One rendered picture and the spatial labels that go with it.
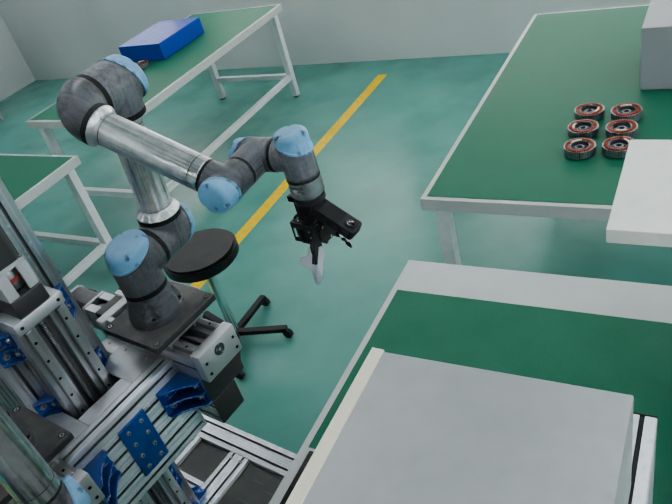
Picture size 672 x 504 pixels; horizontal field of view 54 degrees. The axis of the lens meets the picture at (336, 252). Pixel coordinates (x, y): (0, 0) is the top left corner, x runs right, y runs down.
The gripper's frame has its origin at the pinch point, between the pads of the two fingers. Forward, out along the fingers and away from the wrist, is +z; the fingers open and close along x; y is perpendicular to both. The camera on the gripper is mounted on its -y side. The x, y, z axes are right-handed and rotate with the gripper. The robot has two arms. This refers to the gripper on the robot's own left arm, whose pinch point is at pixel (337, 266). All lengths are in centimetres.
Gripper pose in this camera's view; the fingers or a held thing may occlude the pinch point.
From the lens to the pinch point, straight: 156.1
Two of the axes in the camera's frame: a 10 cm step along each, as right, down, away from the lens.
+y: -8.1, -1.7, 5.7
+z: 2.3, 7.9, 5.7
